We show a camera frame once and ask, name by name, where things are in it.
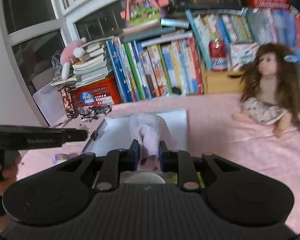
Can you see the black wire toy cart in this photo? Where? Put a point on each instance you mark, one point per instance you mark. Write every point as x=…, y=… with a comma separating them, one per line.
x=88, y=114

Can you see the row of upright children's books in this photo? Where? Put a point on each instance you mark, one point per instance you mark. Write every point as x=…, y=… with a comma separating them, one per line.
x=163, y=62

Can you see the pink plush bunny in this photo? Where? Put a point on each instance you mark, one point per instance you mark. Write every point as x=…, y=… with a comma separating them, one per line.
x=67, y=58

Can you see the pink cloth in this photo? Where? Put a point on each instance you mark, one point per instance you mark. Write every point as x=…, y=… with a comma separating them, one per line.
x=149, y=130

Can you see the purple round toy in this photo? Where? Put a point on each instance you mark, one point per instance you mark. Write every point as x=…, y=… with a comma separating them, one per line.
x=62, y=157

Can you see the triangular toy house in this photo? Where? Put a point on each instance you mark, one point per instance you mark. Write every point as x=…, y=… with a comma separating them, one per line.
x=142, y=11

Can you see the white shallow tray box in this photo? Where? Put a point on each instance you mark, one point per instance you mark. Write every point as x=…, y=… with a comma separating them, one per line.
x=120, y=131

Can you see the red plastic basket left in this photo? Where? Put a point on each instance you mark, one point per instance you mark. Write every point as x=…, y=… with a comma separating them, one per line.
x=104, y=92

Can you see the stack of grey books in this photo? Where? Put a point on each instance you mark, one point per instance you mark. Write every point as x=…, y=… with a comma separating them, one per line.
x=94, y=65

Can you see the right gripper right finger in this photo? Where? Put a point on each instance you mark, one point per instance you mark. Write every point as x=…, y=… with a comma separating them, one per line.
x=173, y=160

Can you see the right row of books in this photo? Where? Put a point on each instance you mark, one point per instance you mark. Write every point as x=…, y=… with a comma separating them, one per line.
x=247, y=25

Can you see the white tissue box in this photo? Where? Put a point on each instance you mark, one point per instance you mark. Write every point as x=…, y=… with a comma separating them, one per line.
x=242, y=53

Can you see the person's left hand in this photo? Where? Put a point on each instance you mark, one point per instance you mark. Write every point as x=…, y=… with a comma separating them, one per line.
x=9, y=174

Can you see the brown-haired baby doll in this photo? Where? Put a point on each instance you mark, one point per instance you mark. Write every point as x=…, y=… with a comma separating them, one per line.
x=271, y=92

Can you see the small wooden drawer box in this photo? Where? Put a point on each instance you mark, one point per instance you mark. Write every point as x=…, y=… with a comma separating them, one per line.
x=220, y=82

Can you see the pink tablecloth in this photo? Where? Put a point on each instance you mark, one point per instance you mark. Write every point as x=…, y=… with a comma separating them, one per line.
x=212, y=129

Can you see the dark red snack box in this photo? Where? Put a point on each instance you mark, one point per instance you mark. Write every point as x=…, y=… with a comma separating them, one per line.
x=69, y=105

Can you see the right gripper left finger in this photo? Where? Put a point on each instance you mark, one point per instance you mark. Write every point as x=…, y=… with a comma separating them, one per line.
x=125, y=159

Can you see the red Budweiser can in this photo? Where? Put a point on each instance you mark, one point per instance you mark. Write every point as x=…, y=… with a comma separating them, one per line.
x=218, y=58

